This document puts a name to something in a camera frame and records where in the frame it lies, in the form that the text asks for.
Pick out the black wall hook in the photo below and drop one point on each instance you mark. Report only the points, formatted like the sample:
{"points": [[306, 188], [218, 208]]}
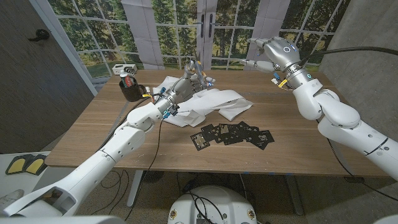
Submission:
{"points": [[40, 35]]}

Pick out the white power strip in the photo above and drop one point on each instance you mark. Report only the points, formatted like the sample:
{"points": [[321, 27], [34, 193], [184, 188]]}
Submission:
{"points": [[124, 68]]}

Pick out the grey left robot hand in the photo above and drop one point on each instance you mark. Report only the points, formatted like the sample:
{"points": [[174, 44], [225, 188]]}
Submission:
{"points": [[183, 88]]}

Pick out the white receipt paper strip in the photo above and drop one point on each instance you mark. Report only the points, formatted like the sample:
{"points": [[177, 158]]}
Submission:
{"points": [[217, 101]]}

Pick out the white red toothpaste tube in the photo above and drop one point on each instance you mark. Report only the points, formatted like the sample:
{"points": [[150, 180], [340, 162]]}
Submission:
{"points": [[127, 81]]}

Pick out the black ribbed round object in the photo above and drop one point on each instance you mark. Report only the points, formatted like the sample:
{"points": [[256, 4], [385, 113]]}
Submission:
{"points": [[153, 176]]}

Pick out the white sneaker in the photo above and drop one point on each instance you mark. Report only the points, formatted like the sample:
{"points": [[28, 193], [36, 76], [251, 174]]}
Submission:
{"points": [[11, 197]]}

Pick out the dark brown mug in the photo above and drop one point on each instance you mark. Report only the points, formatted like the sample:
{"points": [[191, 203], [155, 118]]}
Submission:
{"points": [[132, 93]]}

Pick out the printed forest window backdrop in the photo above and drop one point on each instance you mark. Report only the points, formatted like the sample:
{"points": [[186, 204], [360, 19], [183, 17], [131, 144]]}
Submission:
{"points": [[227, 40]]}

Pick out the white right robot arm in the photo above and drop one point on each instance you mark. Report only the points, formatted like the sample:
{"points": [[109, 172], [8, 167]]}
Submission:
{"points": [[311, 99]]}

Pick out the grey table leg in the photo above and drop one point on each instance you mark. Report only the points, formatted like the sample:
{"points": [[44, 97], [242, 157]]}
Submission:
{"points": [[294, 194]]}

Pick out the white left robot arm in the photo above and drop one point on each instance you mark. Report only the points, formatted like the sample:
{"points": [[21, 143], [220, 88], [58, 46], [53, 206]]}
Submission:
{"points": [[124, 143]]}

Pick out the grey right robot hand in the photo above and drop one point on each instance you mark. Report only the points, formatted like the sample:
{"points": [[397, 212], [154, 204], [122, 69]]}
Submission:
{"points": [[281, 53]]}

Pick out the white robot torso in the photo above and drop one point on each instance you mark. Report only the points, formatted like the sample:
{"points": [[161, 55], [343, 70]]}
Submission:
{"points": [[227, 202]]}

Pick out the black playing card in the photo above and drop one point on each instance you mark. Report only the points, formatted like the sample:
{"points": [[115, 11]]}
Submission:
{"points": [[237, 128], [224, 129], [207, 132], [232, 139], [247, 128], [200, 141], [262, 140]]}

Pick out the white table leg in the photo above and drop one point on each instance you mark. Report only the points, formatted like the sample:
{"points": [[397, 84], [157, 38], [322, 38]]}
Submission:
{"points": [[135, 188]]}

